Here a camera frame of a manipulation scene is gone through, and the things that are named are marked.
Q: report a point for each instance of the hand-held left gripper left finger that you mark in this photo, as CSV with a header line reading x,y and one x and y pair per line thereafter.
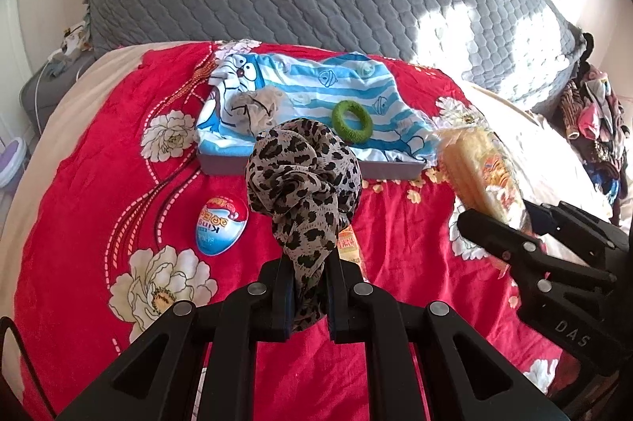
x,y
278,297

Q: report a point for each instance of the beige sheer scrunchie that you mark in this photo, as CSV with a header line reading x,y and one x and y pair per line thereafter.
x,y
257,112

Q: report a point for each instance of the green knitted scrunchie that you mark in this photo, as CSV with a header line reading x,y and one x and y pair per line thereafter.
x,y
338,119

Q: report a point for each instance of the leopard print scrunchie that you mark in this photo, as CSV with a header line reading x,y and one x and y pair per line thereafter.
x,y
296,183

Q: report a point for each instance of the purple waste bin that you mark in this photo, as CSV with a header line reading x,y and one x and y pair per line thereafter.
x,y
12,156

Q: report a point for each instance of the blue red egg toy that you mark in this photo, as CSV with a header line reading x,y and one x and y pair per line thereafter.
x,y
220,228

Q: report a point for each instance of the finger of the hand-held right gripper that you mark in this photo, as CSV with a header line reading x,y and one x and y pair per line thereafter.
x,y
494,238
568,218

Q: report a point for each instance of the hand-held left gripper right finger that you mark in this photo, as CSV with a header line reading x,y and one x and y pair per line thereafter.
x,y
341,302

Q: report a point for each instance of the blue striped cartoon cloth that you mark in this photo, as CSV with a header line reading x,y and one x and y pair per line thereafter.
x,y
306,84

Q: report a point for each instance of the grey nightstand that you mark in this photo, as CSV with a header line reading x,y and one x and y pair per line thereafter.
x,y
49,92

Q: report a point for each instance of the small plush toy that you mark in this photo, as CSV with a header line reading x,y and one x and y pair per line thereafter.
x,y
74,40

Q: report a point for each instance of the grey tray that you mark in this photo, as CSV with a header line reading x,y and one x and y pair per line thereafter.
x,y
390,169

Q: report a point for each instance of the yellow bread packet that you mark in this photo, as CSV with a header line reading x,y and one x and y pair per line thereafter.
x,y
348,248
479,173

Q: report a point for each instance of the red floral blanket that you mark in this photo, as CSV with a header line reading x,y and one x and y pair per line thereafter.
x,y
99,154

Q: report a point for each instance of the pile of clothes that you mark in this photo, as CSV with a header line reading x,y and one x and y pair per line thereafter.
x,y
593,114

